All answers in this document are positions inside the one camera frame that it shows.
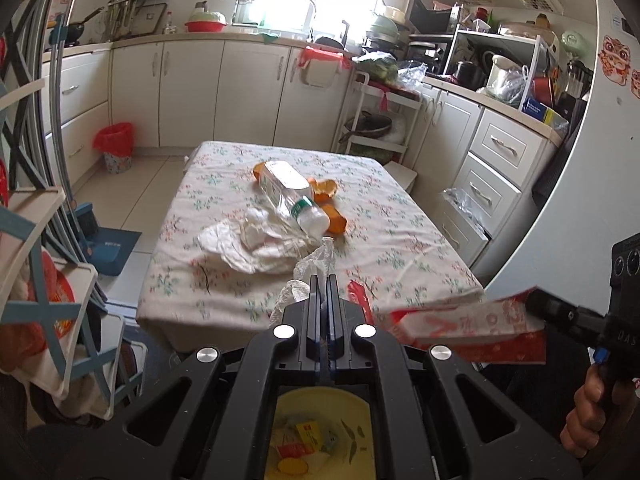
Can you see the white step stool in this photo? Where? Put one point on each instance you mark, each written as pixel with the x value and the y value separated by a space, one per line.
pixel 400 175

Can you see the white kettle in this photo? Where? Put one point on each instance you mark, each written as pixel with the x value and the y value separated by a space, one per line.
pixel 502 75

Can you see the white trolley cart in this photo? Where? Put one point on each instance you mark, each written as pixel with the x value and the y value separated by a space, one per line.
pixel 412 110

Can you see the wall utensil rack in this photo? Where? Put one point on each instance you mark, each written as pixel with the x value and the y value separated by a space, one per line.
pixel 135 10

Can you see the white plastic bag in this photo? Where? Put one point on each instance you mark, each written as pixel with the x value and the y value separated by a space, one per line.
pixel 250 250

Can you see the blue dustpan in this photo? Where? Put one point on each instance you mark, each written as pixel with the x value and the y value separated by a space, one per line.
pixel 112 250

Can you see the white counter shelf rack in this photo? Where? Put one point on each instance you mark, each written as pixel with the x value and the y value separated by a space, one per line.
pixel 500 35

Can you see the black countertop oven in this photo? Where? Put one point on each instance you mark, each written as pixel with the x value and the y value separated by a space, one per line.
pixel 427 55

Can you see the clear bag on drawer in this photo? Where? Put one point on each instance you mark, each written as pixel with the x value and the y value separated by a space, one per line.
pixel 465 210

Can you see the stacked pots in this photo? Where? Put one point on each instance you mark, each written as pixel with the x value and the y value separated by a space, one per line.
pixel 387 27

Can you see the red pot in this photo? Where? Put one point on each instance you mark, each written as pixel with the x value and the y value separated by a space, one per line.
pixel 542 90

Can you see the white kitchen base cabinets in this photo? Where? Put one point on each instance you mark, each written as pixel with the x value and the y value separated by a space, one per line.
pixel 190 90

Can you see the person's right leg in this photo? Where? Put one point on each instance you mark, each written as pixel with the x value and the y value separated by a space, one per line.
pixel 540 385

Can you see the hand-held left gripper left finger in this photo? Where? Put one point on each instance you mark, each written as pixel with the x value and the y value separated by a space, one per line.
pixel 315 305

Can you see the grey metal poles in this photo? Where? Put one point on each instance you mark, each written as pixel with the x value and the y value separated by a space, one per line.
pixel 60 110

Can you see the floral-cloth covered table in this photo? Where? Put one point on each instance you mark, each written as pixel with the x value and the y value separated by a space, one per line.
pixel 400 240

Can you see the white drawer cabinet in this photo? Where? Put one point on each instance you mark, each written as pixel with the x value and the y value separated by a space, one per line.
pixel 500 150

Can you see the orange red bag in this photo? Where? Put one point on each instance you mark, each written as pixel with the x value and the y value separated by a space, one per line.
pixel 30 310

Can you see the clear plastic bottle white cap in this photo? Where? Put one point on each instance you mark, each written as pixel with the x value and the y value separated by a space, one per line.
pixel 287 190

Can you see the clear plastic bag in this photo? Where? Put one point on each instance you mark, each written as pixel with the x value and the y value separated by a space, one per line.
pixel 412 75

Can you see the dark wok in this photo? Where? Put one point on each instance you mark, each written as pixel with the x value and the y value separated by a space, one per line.
pixel 370 125

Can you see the red tiger sticker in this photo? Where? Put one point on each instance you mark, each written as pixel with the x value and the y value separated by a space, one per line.
pixel 636 85
pixel 614 57

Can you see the red white paper packet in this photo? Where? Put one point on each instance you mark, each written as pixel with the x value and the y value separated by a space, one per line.
pixel 450 330

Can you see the black frying pan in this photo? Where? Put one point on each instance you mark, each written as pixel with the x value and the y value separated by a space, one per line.
pixel 72 32

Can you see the small yellow box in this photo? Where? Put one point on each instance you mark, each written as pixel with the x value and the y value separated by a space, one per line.
pixel 307 437

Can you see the white refrigerator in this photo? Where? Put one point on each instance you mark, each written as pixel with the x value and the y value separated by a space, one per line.
pixel 590 185

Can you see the black microwave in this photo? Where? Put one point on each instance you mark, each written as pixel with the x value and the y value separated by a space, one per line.
pixel 430 15

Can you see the red bowl green lid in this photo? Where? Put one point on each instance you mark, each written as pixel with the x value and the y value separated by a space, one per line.
pixel 205 24

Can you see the orange peel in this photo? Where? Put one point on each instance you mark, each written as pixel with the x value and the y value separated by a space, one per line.
pixel 261 171
pixel 334 220
pixel 324 189

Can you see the white blue shoe rack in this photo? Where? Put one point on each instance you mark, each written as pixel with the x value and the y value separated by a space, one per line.
pixel 30 200

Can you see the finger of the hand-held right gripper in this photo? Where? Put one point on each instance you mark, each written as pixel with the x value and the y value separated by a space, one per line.
pixel 565 312

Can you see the small yellow round piece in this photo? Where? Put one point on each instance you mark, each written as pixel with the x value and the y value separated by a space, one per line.
pixel 292 467

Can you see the blue box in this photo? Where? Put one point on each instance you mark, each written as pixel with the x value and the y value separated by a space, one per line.
pixel 535 109

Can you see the yellow plastic basin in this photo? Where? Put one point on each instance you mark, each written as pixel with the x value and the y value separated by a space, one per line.
pixel 290 402

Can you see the bin with red bag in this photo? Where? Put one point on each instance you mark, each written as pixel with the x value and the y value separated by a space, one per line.
pixel 115 142

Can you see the clear plastic wrap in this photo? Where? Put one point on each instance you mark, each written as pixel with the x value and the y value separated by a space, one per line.
pixel 312 262

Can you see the person's right hand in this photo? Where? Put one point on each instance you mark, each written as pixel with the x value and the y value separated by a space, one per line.
pixel 582 410

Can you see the white door bin red bag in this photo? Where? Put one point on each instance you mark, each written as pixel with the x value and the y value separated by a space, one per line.
pixel 322 67

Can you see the bag of green vegetables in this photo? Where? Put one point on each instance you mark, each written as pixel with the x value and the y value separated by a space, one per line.
pixel 377 67

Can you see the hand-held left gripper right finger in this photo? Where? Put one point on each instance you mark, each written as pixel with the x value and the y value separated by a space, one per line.
pixel 332 305

